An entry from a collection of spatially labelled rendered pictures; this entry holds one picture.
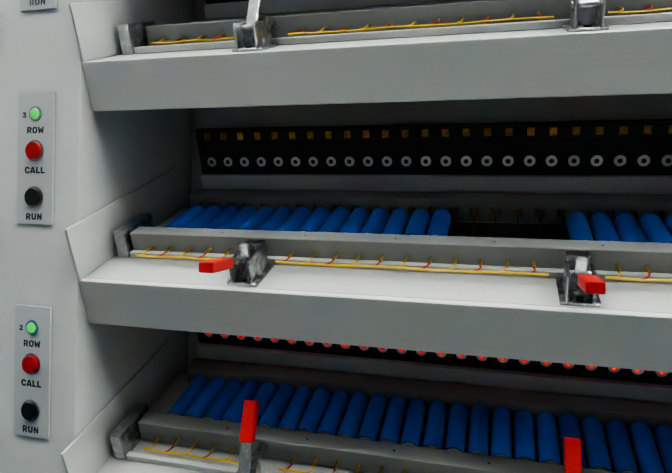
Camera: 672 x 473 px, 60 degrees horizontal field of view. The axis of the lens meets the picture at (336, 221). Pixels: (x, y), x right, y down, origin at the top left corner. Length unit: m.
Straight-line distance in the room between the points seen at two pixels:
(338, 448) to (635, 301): 0.28
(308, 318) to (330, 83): 0.19
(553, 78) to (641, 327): 0.19
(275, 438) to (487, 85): 0.37
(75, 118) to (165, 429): 0.31
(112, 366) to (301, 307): 0.23
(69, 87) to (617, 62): 0.46
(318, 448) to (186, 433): 0.14
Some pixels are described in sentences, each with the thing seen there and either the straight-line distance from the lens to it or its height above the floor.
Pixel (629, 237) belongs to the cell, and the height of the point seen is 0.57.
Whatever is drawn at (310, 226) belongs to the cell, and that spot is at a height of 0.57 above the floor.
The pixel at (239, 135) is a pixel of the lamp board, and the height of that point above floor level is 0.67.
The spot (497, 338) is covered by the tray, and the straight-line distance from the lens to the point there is 0.46.
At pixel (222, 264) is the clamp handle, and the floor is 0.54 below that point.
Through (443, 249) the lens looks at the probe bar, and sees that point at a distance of 0.49.
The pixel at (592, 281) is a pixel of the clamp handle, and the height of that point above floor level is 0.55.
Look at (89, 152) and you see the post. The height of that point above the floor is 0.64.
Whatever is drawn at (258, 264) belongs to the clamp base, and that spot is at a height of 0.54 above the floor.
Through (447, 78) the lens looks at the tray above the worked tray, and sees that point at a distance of 0.47.
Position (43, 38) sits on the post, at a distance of 0.62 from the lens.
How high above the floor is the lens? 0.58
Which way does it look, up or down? 1 degrees down
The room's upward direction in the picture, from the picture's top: 1 degrees clockwise
